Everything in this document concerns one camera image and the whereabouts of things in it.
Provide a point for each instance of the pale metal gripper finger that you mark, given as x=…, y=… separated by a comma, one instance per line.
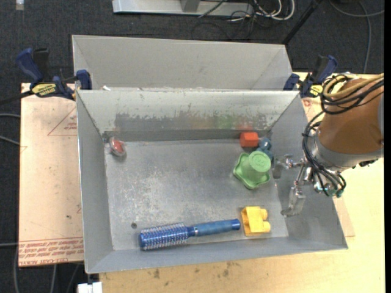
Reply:
x=296, y=201
x=277, y=169

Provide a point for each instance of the green plastic cup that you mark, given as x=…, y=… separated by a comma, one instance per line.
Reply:
x=255, y=168

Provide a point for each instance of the teal blue toy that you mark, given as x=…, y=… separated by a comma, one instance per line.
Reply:
x=265, y=144

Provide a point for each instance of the orange-red block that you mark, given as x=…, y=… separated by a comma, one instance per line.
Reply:
x=249, y=139

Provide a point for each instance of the yellow toy building block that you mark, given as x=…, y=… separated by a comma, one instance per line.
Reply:
x=255, y=221

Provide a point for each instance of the grey metal bin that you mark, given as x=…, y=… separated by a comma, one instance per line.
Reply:
x=183, y=179

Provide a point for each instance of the blue hairbrush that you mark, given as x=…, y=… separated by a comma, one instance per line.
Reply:
x=171, y=235

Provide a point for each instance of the red and clear round toy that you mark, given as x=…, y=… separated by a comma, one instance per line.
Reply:
x=117, y=146

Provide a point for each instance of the brown cardboard board, red print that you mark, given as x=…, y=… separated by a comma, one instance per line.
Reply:
x=49, y=169

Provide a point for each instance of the black cylinder on white bracket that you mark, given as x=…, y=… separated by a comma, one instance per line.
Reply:
x=368, y=163

